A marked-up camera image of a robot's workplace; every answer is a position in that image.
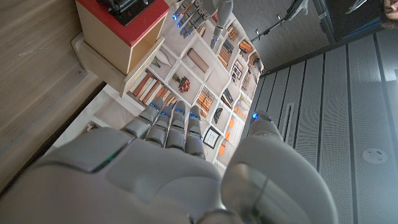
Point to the person in blue jeans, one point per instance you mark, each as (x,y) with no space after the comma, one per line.
(391,9)

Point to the printed bookshelf backdrop cloth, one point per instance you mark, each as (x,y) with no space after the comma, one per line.
(202,81)

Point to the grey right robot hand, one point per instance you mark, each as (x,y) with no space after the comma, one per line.
(155,180)

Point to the round white ceiling fixture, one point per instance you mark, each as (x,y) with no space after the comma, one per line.
(374,156)

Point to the black wall mounted bracket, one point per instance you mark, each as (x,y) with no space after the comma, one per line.
(297,7)

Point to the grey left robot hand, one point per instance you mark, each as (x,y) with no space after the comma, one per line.
(222,12)

